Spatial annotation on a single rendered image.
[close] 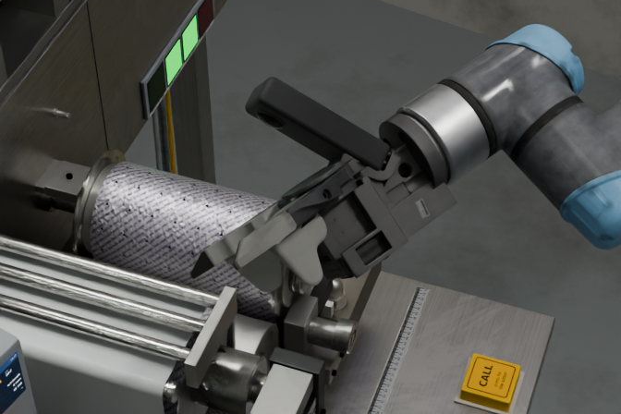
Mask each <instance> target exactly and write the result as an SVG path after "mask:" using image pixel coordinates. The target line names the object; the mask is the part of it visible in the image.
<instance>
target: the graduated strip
mask: <svg viewBox="0 0 621 414"><path fill-rule="evenodd" d="M430 291H431V290H430V289H427V288H423V287H419V286H417V287H416V289H415V292H414V294H413V297H412V299H411V301H410V303H409V306H408V310H407V312H406V315H405V317H404V320H403V322H402V324H401V326H400V329H399V331H398V334H397V336H396V340H395V343H394V344H393V347H392V349H391V352H390V354H389V357H388V359H387V362H386V363H385V366H384V370H383V372H382V375H381V377H380V380H379V382H378V384H377V386H376V389H375V391H374V394H373V396H372V399H371V403H370V405H369V407H368V410H367V412H366V414H383V413H384V408H385V406H386V403H387V401H388V398H389V396H390V394H391V391H392V389H393V386H394V384H395V381H396V377H397V375H398V373H399V370H400V368H401V365H402V363H403V360H404V357H405V356H406V353H407V351H408V347H409V344H410V341H411V339H412V336H413V335H414V332H415V330H416V327H417V324H418V322H419V319H420V316H421V314H422V311H423V308H424V306H425V303H426V301H427V298H428V297H429V294H430Z"/></svg>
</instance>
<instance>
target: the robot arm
mask: <svg viewBox="0 0 621 414"><path fill-rule="evenodd" d="M583 84H584V71H583V67H582V64H581V62H580V59H579V58H578V57H577V56H575V55H574V53H573V52H572V45H571V44H570V43H569V42H568V41H567V39H566V38H565V37H564V36H562V35H561V34H560V33H559V32H557V31H556V30H554V29H552V28H550V27H547V26H544V25H540V24H531V25H528V26H525V27H523V28H522V29H520V30H518V31H516V32H514V33H513V34H511V35H509V36H508V37H506V38H504V39H503V40H501V41H497V42H495V43H492V44H491V45H489V46H488V47H487V48H486V49H485V51H484V52H483V53H481V54H480V55H478V56H476V57H475V58H473V59H472V60H470V61H469V62H468V63H467V64H465V65H464V66H462V67H460V68H459V69H457V70H456V71H454V72H453V73H452V74H450V75H449V76H447V77H446V78H444V79H442V80H441V81H439V82H438V83H436V84H435V85H433V86H432V87H431V88H430V89H428V90H427V91H425V92H423V93H422V94H420V95H419V96H417V97H416V98H414V99H413V100H411V101H410V102H408V103H406V104H405V105H403V106H402V107H400V108H399V109H398V110H397V111H396V114H395V115H393V116H391V117H389V118H388V119H386V120H385V121H384V122H383V123H382V124H381V125H380V126H379V138H380V139H378V138H376V137H374V136H373V135H372V134H370V133H369V132H367V131H365V130H364V129H362V128H360V127H358V126H356V125H355V124H353V123H351V122H350V121H348V120H346V119H345V118H343V117H342V116H340V115H338V114H336V113H335V112H333V111H331V110H330V109H328V108H326V107H325V106H323V105H321V104H320V103H317V102H316V101H314V100H312V99H311V98H310V97H308V96H307V95H305V94H303V93H301V92H300V91H297V90H296V89H294V88H293V87H292V86H290V85H288V84H286V83H284V82H283V81H282V80H280V79H278V78H275V77H270V78H268V79H266V80H265V81H264V82H262V83H261V84H260V85H258V86H257V87H256V88H254V90H253V92H252V93H251V95H250V97H249V99H248V101H247V103H246V106H245V109H246V111H247V113H248V114H250V115H252V116H254V117H256V118H257V119H259V120H261V121H262V123H263V124H264V125H266V126H268V127H270V128H274V129H276V130H278V131H279V132H281V133H283V134H284V135H286V136H288V137H289V138H290V139H292V140H294V141H296V142H298V143H299V144H301V145H303V146H305V147H306V148H308V149H310V150H311V151H313V152H316V153H317V154H319V155H320V156H321V157H323V158H325V159H326V160H328V161H330V162H329V164H328V166H326V167H324V168H322V169H321V170H319V171H318V172H316V173H315V174H313V175H312V176H310V177H308V178H306V179H305V180H303V181H302V182H300V183H299V184H297V185H296V186H295V187H294V188H292V189H290V190H289V191H288V192H286V193H285V194H284V195H283V196H282V199H281V200H280V201H277V202H276V203H274V204H273V205H271V206H270V207H268V208H267V209H265V210H263V211H262V212H260V213H258V214H257V215H255V216H254V217H252V218H251V219H249V221H247V222H246V223H244V224H242V225H241V226H239V227H238V228H236V229H235V230H233V231H232V232H230V233H229V234H227V235H226V236H224V237H222V238H221V239H219V240H218V241H216V242H215V243H213V244H212V246H210V247H209V248H207V249H206V250H204V251H202V252H201V254H200V256H199V258H198V260H197V261H196V263H195V265H194V267H193V269H192V270H191V272H190V275H191V277H192V278H193V279H195V278H196V277H198V276H200V275H201V274H204V273H205V272H207V271H209V270H210V269H212V268H213V267H214V266H215V265H217V264H218V263H220V262H222V261H226V262H228V263H229V264H230V265H232V266H233V267H234V268H235V269H236V270H237V271H238V272H240V273H241V274H242V275H243V276H244V277H245V278H247V279H248V280H249V281H250V282H251V283H252V284H253V285H254V286H256V287H257V288H258V289H259V290H260V291H263V292H272V291H274V290H276V289H277V288H278V287H280V285H281V284H282V274H281V267H280V261H281V262H283V263H284V264H285V265H286V266H287V267H288V268H289V269H290V270H291V271H292V272H293V273H294V274H295V275H296V276H297V277H298V278H299V279H300V280H302V281H303V282H304V283H305V284H306V285H308V286H317V285H318V284H319V283H320V282H321V281H322V279H323V274H324V276H325V277H326V279H328V281H329V282H331V281H333V280H334V279H336V278H341V279H346V278H352V277H353V276H355V277H356V278H359V277H360V276H361V275H363V274H365V273H366V272H367V271H369V270H370V269H371V268H372V267H373V266H375V265H376V264H378V263H379V262H381V261H383V260H385V259H387V258H388V257H389V255H391V254H392V253H393V252H395V251H396V250H398V249H399V248H401V247H402V246H404V245H405V244H406V243H408V238H409V237H410V236H412V235H413V234H415V233H416V232H417V231H419V230H420V229H422V228H423V227H424V226H426V225H427V224H428V223H430V222H431V221H432V220H434V219H435V218H436V217H438V216H439V215H441V214H442V213H444V212H445V211H447V210H448V209H450V208H451V207H452V206H454V205H455V204H457V201H456V199H455V198H454V196H453V195H452V193H451V192H450V190H449V188H448V187H447V186H448V185H451V184H453V183H454V182H456V181H457V180H459V179H460V178H461V177H463V176H464V175H465V174H466V173H468V172H469V171H471V170H472V169H473V168H475V167H476V166H478V165H479V164H481V163H482V162H484V161H485V160H487V159H488V158H489V157H491V156H493V155H494V154H496V153H497V152H499V151H500V150H503V151H504V152H505V154H506V155H507V156H508V157H509V158H510V159H511V160H512V161H513V162H514V163H515V164H516V165H517V167H518V168H519V169H520V170H521V171H522V172H523V173H524V174H525V175H526V176H527V177H528V178H529V180H530V181H531V182H532V183H533V184H534V185H535V186H536V187H537V188H538V189H539V190H540V191H541V193H542V194H543V195H544V196H545V197H546V198H547V199H548V200H549V201H550V202H551V203H552V204H553V206H554V207H555V208H556V209H557V210H558V211H559V213H560V215H561V217H562V218H563V219H564V220H565V221H566V222H568V223H570V224H572V225H573V226H574V227H575V228H576V229H577V230H578V231H579V232H580V233H581V234H582V235H583V236H584V237H585V238H586V239H587V240H588V241H589V242H590V243H591V244H592V245H593V246H594V247H596V248H598V249H601V250H610V249H613V248H615V247H617V246H619V245H621V101H619V102H618V103H616V104H614V105H612V106H611V107H609V108H608V109H606V110H605V111H603V112H601V113H600V114H598V115H595V114H594V113H593V112H592V111H591V110H590V108H589V107H588V106H587V105H586V104H584V103H583V102H582V100H581V99H580V98H579V97H578V94H579V93H580V91H581V90H582V88H583Z"/></svg>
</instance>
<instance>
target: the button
mask: <svg viewBox="0 0 621 414"><path fill-rule="evenodd" d="M520 369H521V368H520V366H519V365H516V364H513V363H509V362H505V361H502V360H499V359H493V358H489V357H486V356H483V355H479V354H476V353H474V354H473V355H472V358H471V361H470V364H469V368H468V371H467V374H466V377H465V380H464V382H463V384H462V387H461V392H460V399H462V400H466V401H468V402H472V403H475V404H479V405H482V406H485V407H488V408H494V409H498V410H501V411H504V412H508V411H509V408H510V405H511V402H512V399H513V395H514V393H515V390H516V387H517V383H518V378H519V375H520Z"/></svg>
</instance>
